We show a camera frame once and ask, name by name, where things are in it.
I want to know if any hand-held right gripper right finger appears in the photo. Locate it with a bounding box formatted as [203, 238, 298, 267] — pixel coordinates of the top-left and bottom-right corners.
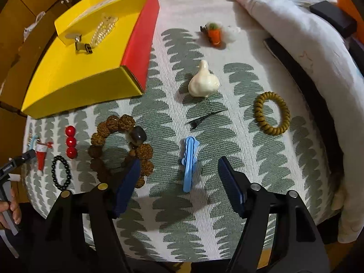
[217, 156, 330, 273]

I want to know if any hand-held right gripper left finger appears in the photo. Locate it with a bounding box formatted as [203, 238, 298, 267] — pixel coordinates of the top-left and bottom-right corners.
[28, 158, 142, 273]

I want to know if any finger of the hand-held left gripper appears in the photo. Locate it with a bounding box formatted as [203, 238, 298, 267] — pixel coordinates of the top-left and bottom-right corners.
[0, 151, 37, 177]

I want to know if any black bead bracelet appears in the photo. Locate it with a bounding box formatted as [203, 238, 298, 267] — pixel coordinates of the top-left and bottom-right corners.
[51, 155, 72, 191]

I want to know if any large brown bead bracelet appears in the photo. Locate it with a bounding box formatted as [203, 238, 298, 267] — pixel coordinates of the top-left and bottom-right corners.
[88, 114, 154, 190]

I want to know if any yellow cardboard box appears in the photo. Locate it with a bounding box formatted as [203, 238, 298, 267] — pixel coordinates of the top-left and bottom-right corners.
[21, 0, 164, 120]

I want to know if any person's left hand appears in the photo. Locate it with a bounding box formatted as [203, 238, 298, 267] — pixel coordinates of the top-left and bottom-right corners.
[0, 195, 23, 230]

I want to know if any red white cone ornament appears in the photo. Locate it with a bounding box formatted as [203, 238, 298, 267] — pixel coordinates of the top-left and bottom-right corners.
[34, 141, 54, 176]

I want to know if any blue plastic hair clip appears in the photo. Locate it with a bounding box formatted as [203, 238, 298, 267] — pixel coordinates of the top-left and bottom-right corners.
[179, 136, 200, 193]

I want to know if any leaf patterned bed sheet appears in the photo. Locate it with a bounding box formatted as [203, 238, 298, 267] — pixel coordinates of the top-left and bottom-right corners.
[21, 0, 343, 263]

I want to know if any black hair clip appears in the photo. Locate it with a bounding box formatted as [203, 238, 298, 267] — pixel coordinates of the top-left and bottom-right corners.
[186, 109, 227, 131]

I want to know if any wooden wardrobe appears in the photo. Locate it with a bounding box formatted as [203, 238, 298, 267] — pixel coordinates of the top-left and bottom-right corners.
[0, 0, 86, 117]

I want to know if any white garlic-shaped ornament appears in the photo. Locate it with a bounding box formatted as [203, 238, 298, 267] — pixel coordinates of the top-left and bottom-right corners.
[188, 60, 221, 97]

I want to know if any dark cloth strip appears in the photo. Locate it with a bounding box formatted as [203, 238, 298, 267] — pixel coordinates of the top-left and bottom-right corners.
[263, 38, 346, 182]

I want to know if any white plastic bag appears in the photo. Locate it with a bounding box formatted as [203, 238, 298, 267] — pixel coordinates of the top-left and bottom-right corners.
[23, 11, 46, 40]

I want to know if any orange felt carrot toy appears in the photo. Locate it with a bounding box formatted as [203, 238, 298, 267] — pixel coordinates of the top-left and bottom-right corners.
[200, 21, 224, 46]

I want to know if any white fluffy pompom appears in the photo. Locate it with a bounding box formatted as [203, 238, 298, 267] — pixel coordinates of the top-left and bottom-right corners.
[222, 25, 241, 42]

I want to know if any pale printed duvet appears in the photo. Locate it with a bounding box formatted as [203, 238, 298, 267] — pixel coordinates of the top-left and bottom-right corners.
[222, 0, 364, 244]

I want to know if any black box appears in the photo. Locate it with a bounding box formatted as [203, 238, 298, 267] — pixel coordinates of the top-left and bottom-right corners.
[309, 0, 358, 38]

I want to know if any red bead hair tie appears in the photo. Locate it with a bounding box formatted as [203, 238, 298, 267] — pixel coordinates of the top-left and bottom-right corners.
[65, 125, 79, 160]

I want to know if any mustard coil hair tie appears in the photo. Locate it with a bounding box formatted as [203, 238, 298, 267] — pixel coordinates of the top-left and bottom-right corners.
[253, 91, 291, 136]

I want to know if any pearl bead bracelet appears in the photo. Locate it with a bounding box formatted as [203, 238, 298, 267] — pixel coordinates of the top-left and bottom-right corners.
[91, 15, 118, 46]

